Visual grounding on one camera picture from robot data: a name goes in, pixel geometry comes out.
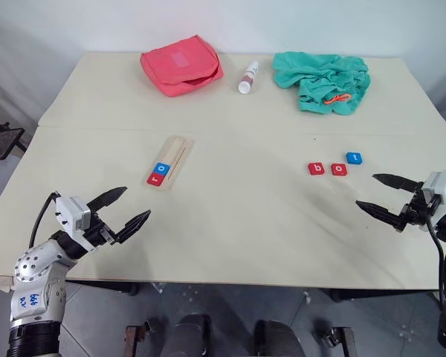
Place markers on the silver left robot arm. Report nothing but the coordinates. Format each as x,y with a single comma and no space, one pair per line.
33,267

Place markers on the red letter tile b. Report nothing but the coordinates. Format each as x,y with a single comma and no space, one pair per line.
312,171

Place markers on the blue letter tile t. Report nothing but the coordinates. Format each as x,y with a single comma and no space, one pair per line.
349,158

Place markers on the wooden letter tray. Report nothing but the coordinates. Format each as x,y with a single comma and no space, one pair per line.
176,148

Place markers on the dark rounded shape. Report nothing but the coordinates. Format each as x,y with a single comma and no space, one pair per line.
277,340
187,334

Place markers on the crumpled green cloth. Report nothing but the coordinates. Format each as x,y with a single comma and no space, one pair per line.
312,67

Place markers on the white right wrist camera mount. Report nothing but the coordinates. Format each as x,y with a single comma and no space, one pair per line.
444,186

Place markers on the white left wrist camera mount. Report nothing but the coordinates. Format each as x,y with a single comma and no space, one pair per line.
68,213

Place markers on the pink fabric pouch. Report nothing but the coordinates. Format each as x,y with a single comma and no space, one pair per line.
171,63

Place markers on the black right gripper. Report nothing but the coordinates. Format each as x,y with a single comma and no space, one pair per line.
412,212

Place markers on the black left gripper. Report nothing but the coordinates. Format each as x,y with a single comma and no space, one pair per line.
96,230

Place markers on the black table frame bar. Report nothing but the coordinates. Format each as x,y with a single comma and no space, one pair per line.
108,287
375,294

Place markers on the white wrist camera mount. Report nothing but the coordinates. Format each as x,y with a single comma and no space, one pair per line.
68,213
444,186

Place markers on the red letter tile o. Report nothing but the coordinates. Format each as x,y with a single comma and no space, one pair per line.
334,172

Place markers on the black metal stand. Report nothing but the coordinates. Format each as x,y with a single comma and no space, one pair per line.
0,143

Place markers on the white plastic bottle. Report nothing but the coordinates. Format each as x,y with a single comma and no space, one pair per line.
245,83

